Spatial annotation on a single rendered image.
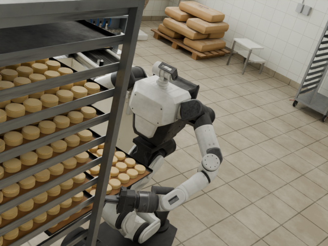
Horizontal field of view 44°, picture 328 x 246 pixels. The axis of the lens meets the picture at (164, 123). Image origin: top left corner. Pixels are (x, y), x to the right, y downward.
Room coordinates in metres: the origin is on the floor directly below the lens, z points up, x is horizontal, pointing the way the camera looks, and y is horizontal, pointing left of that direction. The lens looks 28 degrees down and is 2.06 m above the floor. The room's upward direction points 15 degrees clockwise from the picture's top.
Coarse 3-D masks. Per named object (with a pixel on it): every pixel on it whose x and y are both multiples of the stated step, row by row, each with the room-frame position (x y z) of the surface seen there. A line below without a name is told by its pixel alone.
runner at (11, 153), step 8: (88, 120) 1.08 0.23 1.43; (96, 120) 1.11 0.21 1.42; (104, 120) 1.15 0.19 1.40; (72, 128) 1.02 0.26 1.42; (80, 128) 1.05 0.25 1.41; (48, 136) 0.94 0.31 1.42; (56, 136) 0.97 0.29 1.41; (64, 136) 1.00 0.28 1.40; (24, 144) 0.87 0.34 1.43; (32, 144) 0.90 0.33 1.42; (40, 144) 0.92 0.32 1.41; (8, 152) 0.83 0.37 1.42; (16, 152) 0.85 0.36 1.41; (24, 152) 0.87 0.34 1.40; (0, 160) 0.81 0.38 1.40
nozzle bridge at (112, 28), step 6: (102, 18) 3.23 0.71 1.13; (108, 18) 3.28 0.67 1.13; (114, 18) 3.32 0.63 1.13; (120, 18) 3.37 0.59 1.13; (126, 18) 3.32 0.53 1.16; (96, 24) 3.19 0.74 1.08; (102, 24) 3.24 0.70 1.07; (108, 24) 3.29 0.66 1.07; (114, 24) 3.33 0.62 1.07; (120, 24) 3.37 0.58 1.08; (108, 30) 3.23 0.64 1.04; (114, 30) 3.28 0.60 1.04; (120, 30) 3.33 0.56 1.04; (114, 48) 3.40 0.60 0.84
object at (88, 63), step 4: (80, 52) 2.95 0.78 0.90; (72, 56) 2.97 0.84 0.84; (76, 56) 2.94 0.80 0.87; (80, 56) 2.90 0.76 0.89; (84, 56) 2.90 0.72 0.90; (80, 60) 2.90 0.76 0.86; (84, 60) 2.86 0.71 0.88; (88, 60) 2.84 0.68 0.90; (84, 64) 2.86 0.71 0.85; (88, 64) 2.82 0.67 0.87; (92, 64) 2.79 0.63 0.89; (96, 64) 2.80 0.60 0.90; (88, 68) 2.82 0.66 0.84; (100, 76) 2.72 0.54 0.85; (128, 92) 2.49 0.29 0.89; (128, 96) 2.49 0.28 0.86
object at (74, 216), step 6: (126, 168) 1.50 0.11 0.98; (132, 168) 1.51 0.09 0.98; (90, 174) 1.39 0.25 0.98; (96, 174) 1.40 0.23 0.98; (138, 174) 1.48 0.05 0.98; (144, 174) 1.49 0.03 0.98; (132, 180) 1.43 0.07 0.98; (120, 186) 1.36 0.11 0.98; (126, 186) 1.37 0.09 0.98; (114, 192) 1.32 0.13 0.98; (84, 210) 1.17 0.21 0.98; (72, 216) 1.12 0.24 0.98; (78, 216) 1.13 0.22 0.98; (60, 222) 1.08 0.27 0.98; (66, 222) 1.09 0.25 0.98; (54, 228) 1.04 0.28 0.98
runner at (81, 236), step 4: (84, 232) 1.15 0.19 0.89; (76, 236) 1.15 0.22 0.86; (80, 236) 1.13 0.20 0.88; (84, 236) 1.15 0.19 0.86; (72, 240) 1.10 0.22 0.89; (76, 240) 1.11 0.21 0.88; (80, 240) 1.13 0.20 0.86; (64, 244) 1.10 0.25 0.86; (68, 244) 1.08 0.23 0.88; (72, 244) 1.10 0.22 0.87
